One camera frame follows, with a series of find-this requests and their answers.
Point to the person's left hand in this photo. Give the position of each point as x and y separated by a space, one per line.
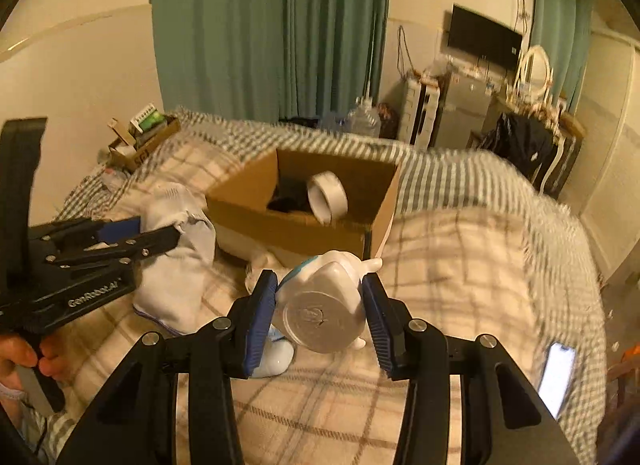
52 360

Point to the open cardboard box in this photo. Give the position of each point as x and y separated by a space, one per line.
291 205

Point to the green curtain large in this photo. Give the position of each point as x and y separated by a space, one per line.
264 60

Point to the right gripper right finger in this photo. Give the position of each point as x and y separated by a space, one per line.
504 421

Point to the green checkered bedsheet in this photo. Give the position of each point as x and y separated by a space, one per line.
500 185

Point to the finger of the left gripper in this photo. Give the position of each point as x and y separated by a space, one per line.
114 232
141 246

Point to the white tape roll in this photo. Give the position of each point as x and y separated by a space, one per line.
327 198

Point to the clear water jug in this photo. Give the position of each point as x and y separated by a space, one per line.
363 119

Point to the small cardboard box with items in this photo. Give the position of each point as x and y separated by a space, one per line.
128 152

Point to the white socks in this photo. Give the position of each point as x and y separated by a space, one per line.
173 283

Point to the silver mini fridge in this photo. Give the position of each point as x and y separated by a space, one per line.
462 108

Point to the white sliding wardrobe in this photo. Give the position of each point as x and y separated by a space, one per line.
603 187

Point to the black jacket on chair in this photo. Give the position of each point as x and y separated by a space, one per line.
525 143

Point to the smartphone with lit screen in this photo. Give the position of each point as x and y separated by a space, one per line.
556 378

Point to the white suitcase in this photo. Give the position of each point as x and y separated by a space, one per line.
418 111

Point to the green white book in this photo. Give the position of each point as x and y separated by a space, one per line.
145 120

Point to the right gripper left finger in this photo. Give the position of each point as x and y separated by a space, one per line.
132 420

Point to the oval white vanity mirror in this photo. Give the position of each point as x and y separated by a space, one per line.
533 81

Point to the plastic bag on bed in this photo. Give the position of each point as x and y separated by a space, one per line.
113 179

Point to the wall mounted black television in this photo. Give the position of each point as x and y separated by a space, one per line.
484 38

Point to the green curtain by window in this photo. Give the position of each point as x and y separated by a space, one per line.
562 28

